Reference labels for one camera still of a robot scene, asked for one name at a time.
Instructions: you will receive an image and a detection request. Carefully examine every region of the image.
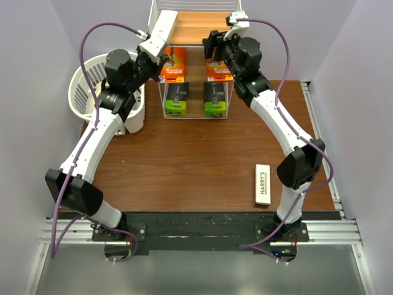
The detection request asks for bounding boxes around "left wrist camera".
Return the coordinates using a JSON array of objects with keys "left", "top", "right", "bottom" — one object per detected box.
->
[{"left": 138, "top": 30, "right": 168, "bottom": 58}]

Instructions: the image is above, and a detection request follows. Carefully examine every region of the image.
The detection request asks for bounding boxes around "green black razor box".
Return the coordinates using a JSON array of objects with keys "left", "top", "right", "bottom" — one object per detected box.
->
[
  {"left": 203, "top": 82, "right": 227, "bottom": 118},
  {"left": 164, "top": 82, "right": 189, "bottom": 116}
]

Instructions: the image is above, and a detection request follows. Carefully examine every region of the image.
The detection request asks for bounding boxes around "white wire wooden shelf unit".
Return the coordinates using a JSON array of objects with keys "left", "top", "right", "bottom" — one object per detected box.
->
[{"left": 148, "top": 1, "right": 242, "bottom": 119}]

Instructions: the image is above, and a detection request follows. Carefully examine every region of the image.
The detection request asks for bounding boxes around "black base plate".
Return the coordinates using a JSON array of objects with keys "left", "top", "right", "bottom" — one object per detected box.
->
[{"left": 56, "top": 211, "right": 341, "bottom": 261}]

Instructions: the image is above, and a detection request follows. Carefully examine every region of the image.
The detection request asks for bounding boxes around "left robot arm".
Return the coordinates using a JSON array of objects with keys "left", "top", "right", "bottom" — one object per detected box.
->
[{"left": 45, "top": 49, "right": 168, "bottom": 241}]

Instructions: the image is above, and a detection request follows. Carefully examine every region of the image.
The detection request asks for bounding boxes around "aluminium rail frame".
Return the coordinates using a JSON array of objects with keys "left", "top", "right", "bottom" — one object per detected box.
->
[{"left": 25, "top": 82, "right": 375, "bottom": 294}]

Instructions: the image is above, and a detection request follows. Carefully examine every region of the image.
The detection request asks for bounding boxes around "orange Gillette razor pack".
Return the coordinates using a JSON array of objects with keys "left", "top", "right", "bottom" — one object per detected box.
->
[
  {"left": 206, "top": 59, "right": 233, "bottom": 82},
  {"left": 159, "top": 46, "right": 187, "bottom": 84}
]

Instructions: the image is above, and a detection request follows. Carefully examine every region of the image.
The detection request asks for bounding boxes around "white Harry's box right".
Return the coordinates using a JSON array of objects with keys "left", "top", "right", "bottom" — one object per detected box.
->
[{"left": 255, "top": 164, "right": 271, "bottom": 206}]

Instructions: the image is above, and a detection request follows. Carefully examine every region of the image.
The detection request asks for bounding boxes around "grey Harry's box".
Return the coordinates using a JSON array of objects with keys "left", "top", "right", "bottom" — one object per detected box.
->
[{"left": 150, "top": 10, "right": 178, "bottom": 46}]

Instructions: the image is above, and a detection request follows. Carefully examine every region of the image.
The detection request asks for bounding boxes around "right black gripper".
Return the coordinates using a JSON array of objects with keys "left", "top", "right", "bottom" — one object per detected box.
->
[{"left": 203, "top": 29, "right": 243, "bottom": 81}]

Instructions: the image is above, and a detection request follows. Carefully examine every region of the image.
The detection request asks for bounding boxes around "white plastic laundry basket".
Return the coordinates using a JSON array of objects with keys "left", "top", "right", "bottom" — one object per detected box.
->
[{"left": 68, "top": 54, "right": 145, "bottom": 135}]

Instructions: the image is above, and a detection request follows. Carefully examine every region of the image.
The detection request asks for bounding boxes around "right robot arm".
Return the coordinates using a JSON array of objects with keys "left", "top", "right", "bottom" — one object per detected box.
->
[{"left": 203, "top": 30, "right": 325, "bottom": 242}]

